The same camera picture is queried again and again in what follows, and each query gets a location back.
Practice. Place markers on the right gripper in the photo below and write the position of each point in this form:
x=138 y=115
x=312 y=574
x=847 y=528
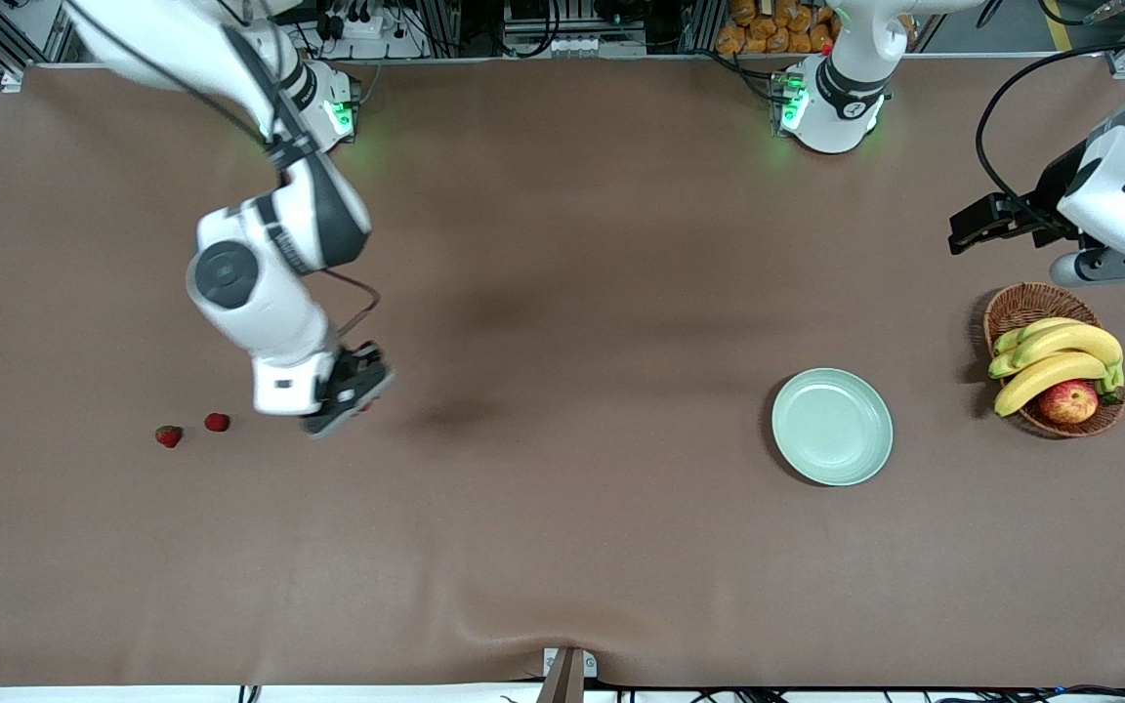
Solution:
x=358 y=362

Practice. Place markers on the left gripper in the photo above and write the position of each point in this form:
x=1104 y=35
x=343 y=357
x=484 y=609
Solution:
x=1054 y=195

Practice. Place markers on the red strawberry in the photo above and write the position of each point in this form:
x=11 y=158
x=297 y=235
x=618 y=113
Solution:
x=169 y=436
x=217 y=422

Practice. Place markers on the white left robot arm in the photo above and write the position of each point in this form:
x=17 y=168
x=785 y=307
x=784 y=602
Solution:
x=836 y=98

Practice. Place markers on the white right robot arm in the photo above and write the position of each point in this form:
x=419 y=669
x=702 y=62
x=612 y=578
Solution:
x=260 y=283

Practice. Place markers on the pale green plate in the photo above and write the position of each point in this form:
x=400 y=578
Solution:
x=832 y=427

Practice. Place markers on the brown wicker basket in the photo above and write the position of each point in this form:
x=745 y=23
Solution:
x=1036 y=303

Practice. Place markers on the yellow banana bunch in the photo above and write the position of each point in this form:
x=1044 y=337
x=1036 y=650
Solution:
x=1061 y=344

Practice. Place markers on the red apple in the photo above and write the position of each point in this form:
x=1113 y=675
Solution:
x=1068 y=401

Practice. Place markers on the orange bread bun pile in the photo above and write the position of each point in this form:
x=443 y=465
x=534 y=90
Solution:
x=768 y=29

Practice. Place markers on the brown table cover mat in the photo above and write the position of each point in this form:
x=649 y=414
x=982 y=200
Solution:
x=562 y=547

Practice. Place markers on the white power strip with plugs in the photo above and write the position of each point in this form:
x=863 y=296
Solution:
x=377 y=44

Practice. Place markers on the white connector strip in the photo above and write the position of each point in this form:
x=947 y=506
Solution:
x=592 y=45

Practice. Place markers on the metal table edge bracket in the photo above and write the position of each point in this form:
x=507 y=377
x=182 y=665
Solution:
x=567 y=674

